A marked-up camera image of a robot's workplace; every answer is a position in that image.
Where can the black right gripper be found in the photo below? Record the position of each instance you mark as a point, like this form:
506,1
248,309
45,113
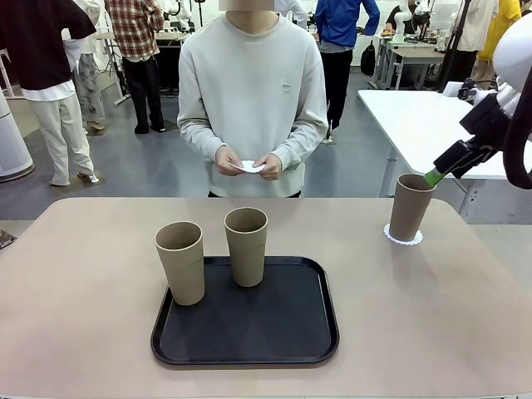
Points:
488,118

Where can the tall beige cup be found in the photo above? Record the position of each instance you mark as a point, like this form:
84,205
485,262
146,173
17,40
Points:
409,212
246,253
183,270

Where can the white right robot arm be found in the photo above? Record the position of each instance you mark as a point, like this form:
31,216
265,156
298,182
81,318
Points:
515,45

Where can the person's right forearm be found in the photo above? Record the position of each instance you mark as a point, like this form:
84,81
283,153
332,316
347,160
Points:
199,143

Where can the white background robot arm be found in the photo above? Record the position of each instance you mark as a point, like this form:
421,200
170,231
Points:
401,21
180,12

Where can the person's left forearm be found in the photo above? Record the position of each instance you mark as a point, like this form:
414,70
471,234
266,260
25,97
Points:
303,143

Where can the person's left hand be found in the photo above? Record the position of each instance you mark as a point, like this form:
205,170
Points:
274,166

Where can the person's right hand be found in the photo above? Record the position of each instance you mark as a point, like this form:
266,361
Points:
226,162

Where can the grey desk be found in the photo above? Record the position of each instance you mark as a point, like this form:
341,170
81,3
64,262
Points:
170,36
415,54

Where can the black tripod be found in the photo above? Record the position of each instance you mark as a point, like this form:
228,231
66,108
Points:
457,37

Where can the person in yellow clothes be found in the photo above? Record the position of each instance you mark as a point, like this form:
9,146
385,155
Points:
496,29

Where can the person in cream top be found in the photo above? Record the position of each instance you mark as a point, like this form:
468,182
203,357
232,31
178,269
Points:
474,25

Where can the black hanging bag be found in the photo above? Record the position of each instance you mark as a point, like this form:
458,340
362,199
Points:
367,60

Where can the person in blue jacket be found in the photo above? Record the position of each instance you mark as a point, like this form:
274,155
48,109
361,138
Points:
341,21

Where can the person in white shirt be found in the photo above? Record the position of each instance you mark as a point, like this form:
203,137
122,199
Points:
297,10

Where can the person in grey sweatshirt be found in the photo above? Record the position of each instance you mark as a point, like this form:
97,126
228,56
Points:
249,75

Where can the black plastic tray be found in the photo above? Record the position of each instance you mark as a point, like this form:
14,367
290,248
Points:
249,328

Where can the person in plaid shirt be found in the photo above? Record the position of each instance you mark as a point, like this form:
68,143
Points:
133,29

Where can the table with white legs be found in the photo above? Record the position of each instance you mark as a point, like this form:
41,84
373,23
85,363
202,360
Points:
104,36

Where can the person in patterned skirt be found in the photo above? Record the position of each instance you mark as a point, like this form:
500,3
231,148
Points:
89,83

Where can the person in black top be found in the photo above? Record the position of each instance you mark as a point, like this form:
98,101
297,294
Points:
37,41

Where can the white air purifier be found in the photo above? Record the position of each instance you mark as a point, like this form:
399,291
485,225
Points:
12,145

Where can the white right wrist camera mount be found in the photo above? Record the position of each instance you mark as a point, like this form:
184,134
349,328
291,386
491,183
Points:
455,88

